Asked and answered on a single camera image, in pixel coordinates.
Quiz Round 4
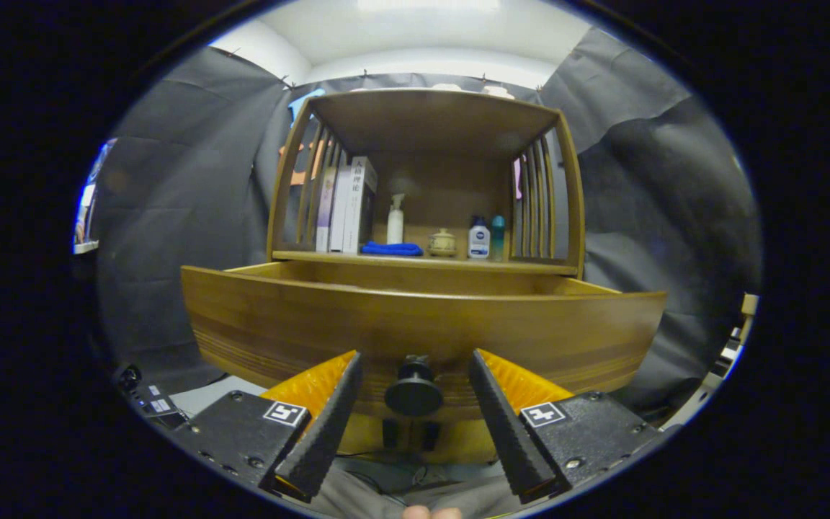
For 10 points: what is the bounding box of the blue folded cloth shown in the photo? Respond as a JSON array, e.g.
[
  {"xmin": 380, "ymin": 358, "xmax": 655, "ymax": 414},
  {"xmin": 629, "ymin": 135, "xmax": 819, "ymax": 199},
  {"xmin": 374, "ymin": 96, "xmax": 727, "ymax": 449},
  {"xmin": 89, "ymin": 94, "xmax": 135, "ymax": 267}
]
[{"xmin": 360, "ymin": 241, "xmax": 424, "ymax": 257}]

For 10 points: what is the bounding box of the black box with white labels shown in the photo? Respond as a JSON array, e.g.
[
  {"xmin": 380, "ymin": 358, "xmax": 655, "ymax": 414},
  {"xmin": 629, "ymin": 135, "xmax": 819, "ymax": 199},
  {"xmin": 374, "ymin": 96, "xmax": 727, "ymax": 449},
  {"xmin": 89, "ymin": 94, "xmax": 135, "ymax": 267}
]
[{"xmin": 118, "ymin": 364, "xmax": 189, "ymax": 426}]

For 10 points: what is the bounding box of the white pump bottle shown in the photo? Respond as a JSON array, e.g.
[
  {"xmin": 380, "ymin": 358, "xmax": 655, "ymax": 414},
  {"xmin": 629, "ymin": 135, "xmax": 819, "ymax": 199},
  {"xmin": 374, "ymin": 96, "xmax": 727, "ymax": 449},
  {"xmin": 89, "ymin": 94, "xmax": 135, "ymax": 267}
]
[{"xmin": 387, "ymin": 193, "xmax": 406, "ymax": 245}]

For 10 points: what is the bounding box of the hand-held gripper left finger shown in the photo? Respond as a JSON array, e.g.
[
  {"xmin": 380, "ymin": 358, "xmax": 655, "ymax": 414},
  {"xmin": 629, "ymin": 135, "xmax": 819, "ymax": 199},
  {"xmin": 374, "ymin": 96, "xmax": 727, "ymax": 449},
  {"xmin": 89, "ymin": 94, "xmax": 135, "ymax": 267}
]
[{"xmin": 170, "ymin": 351, "xmax": 363, "ymax": 503}]

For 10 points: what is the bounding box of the thick white book dark cover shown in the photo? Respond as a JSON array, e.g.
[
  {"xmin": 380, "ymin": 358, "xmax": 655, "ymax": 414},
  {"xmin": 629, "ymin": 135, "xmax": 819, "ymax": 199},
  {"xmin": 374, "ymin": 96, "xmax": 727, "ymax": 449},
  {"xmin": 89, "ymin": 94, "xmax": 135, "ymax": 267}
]
[{"xmin": 343, "ymin": 156, "xmax": 378, "ymax": 254}]

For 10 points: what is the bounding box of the thin purple book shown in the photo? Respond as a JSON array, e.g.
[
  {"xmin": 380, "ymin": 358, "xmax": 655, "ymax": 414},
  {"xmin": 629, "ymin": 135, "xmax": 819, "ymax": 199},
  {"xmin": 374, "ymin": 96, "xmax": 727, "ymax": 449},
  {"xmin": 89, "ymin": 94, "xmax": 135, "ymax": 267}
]
[{"xmin": 316, "ymin": 167, "xmax": 336, "ymax": 252}]

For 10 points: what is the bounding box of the thin white book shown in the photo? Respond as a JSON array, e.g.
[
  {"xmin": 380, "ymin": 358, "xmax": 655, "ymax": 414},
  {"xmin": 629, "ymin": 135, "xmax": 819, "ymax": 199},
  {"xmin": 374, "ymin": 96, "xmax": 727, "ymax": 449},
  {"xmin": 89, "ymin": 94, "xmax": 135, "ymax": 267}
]
[{"xmin": 329, "ymin": 167, "xmax": 353, "ymax": 253}]

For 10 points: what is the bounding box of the wooden drawer with black knob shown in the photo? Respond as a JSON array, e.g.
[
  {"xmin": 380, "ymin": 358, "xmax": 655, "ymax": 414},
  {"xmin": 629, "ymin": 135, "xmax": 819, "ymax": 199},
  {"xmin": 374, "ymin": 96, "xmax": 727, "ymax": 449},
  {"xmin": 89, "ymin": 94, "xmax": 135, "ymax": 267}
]
[{"xmin": 181, "ymin": 259, "xmax": 668, "ymax": 425}]

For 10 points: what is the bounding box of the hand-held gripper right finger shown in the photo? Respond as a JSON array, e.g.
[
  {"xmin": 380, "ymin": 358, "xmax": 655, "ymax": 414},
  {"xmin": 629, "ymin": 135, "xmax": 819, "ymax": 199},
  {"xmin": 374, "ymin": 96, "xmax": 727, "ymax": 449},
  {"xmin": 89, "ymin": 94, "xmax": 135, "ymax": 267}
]
[{"xmin": 468, "ymin": 348, "xmax": 664, "ymax": 504}]

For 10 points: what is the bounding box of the wooden cabinet door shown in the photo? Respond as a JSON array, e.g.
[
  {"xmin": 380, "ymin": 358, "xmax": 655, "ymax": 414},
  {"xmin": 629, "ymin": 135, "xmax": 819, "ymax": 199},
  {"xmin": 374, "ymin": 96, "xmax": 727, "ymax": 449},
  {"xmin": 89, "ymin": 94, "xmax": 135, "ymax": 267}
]
[
  {"xmin": 411, "ymin": 418, "xmax": 499, "ymax": 466},
  {"xmin": 339, "ymin": 414, "xmax": 412, "ymax": 458}
]

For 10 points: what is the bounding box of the white lotion bottle blue cap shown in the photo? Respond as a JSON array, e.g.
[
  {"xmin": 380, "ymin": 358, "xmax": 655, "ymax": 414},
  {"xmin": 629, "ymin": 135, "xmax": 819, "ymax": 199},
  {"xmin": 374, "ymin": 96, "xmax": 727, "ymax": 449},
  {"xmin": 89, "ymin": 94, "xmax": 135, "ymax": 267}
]
[{"xmin": 468, "ymin": 216, "xmax": 491, "ymax": 260}]

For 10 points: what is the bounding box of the wooden countertop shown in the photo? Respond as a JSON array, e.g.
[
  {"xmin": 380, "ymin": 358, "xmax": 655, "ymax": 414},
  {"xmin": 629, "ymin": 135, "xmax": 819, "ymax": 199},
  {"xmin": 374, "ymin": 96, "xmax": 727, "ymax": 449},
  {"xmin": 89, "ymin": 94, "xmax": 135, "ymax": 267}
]
[{"xmin": 272, "ymin": 250, "xmax": 578, "ymax": 276}]

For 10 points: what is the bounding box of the wooden cabinet with slatted sides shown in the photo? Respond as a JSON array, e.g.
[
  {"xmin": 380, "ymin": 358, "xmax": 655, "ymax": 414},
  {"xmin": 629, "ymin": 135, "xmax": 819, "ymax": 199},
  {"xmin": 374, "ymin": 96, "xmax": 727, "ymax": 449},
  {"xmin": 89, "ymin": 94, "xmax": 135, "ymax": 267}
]
[{"xmin": 266, "ymin": 88, "xmax": 587, "ymax": 466}]

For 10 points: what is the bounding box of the lidded tea cup with saucer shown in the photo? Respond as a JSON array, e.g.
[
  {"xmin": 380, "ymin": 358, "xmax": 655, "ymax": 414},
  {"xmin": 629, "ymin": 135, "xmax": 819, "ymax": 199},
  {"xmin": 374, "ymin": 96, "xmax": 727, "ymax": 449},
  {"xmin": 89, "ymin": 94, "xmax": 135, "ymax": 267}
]
[{"xmin": 427, "ymin": 228, "xmax": 458, "ymax": 257}]

